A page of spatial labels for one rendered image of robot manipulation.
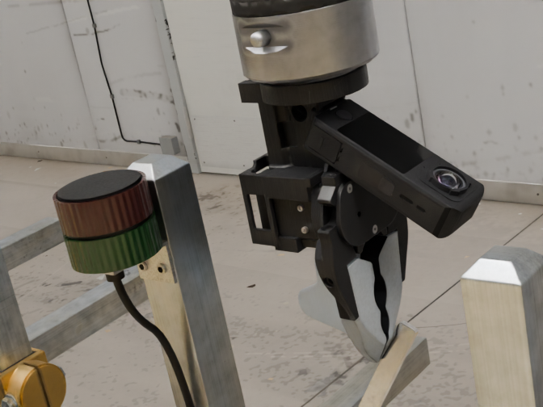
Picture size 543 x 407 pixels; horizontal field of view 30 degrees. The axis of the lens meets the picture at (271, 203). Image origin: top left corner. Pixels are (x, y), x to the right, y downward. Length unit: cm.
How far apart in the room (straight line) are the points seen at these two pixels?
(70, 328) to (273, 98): 43
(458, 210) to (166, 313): 22
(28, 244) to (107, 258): 65
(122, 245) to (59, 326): 38
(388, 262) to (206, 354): 14
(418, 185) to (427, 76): 314
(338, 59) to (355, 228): 11
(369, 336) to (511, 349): 18
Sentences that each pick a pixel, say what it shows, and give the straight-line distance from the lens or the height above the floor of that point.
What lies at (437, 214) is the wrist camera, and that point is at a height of 112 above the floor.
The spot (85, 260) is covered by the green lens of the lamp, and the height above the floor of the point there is 113.
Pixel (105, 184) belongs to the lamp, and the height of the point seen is 117.
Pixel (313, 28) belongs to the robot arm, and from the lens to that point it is 62.
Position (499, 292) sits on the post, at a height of 111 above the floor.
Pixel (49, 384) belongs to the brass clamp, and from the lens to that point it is 91.
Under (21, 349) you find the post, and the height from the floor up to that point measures 98.
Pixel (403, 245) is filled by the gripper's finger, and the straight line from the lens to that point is 72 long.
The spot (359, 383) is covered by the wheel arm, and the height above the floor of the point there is 86.
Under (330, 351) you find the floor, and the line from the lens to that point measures 289.
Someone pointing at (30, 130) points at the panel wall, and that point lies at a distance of 571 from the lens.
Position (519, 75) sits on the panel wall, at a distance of 356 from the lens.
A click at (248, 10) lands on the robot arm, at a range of 63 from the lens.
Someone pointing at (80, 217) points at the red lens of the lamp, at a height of 116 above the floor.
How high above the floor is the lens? 134
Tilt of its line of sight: 19 degrees down
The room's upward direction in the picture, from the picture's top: 12 degrees counter-clockwise
